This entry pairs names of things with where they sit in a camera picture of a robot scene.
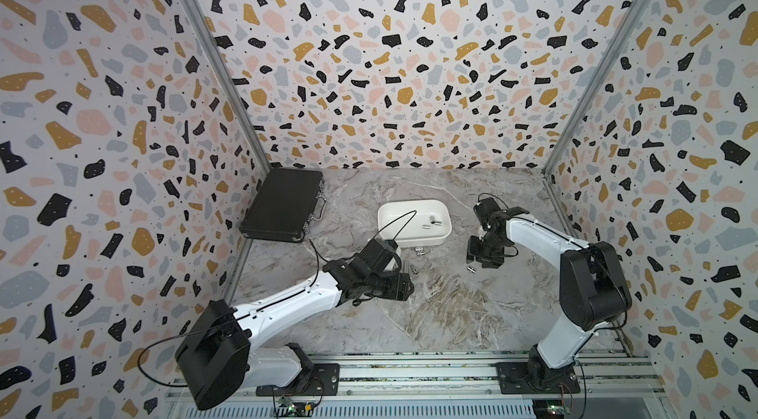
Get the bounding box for black tool case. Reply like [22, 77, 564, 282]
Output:
[240, 168, 324, 243]

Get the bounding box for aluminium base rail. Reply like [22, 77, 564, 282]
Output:
[167, 350, 676, 418]

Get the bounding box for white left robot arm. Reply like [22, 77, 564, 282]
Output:
[175, 238, 414, 410]

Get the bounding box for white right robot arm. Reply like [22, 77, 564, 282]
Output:
[466, 197, 632, 393]

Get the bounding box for white plastic storage box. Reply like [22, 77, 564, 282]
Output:
[377, 199, 452, 249]

